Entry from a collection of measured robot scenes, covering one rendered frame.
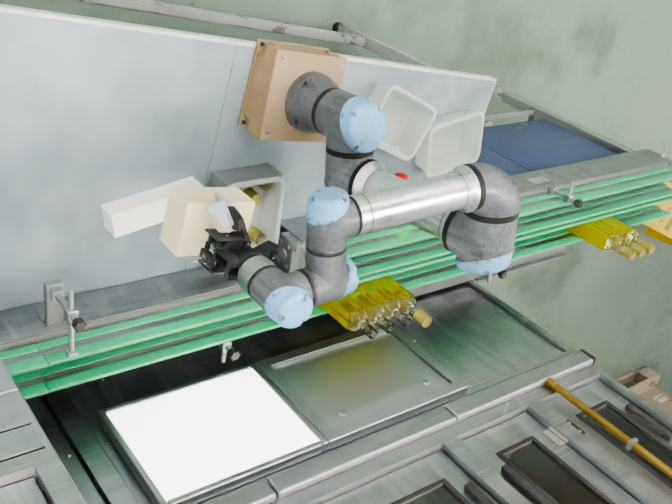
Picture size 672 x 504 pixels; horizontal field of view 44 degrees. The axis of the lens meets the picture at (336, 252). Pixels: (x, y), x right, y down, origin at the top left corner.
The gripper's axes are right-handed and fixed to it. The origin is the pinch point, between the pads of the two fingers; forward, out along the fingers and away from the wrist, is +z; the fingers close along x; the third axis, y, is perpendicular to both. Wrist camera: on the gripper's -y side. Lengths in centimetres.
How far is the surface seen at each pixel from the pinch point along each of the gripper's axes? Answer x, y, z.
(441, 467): 48, -56, -37
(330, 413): 47, -39, -13
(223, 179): 3.0, -21.0, 30.2
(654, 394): 200, -489, 94
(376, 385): 44, -56, -9
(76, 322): 27.3, 21.0, 9.3
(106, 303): 35.1, 5.2, 27.9
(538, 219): 11, -142, 20
